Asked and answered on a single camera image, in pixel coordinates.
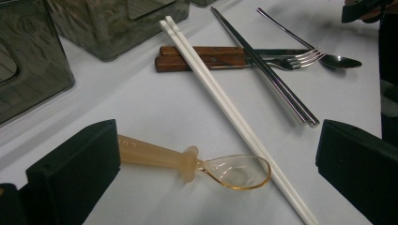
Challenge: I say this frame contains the white chopstick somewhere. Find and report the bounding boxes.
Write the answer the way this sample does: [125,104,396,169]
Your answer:
[159,19,314,225]
[164,15,321,225]

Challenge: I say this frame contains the metal spoon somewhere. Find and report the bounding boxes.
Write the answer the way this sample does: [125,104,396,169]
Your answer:
[256,7,363,70]

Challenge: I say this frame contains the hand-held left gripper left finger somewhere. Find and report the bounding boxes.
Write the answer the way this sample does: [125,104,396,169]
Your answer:
[26,118,121,225]

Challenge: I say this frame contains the white table cover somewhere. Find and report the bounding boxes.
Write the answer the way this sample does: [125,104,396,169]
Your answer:
[0,0,385,225]

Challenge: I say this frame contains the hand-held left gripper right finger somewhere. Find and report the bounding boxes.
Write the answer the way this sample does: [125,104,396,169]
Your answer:
[314,118,398,225]

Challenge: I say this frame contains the wooden-handled knife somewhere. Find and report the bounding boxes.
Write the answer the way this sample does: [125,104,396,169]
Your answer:
[159,45,313,59]

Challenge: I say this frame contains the metal chopstick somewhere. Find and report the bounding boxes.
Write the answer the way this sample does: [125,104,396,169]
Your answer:
[211,7,321,127]
[209,7,314,129]

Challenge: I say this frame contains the smoky transparent plastic bin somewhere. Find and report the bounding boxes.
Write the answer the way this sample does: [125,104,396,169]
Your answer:
[190,0,218,8]
[0,0,75,126]
[46,0,191,62]

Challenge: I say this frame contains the wooden-handled fork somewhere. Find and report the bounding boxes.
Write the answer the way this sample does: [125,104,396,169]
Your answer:
[154,47,327,73]

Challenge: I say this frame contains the wooden chopsticks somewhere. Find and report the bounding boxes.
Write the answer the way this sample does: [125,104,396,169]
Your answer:
[117,134,272,191]

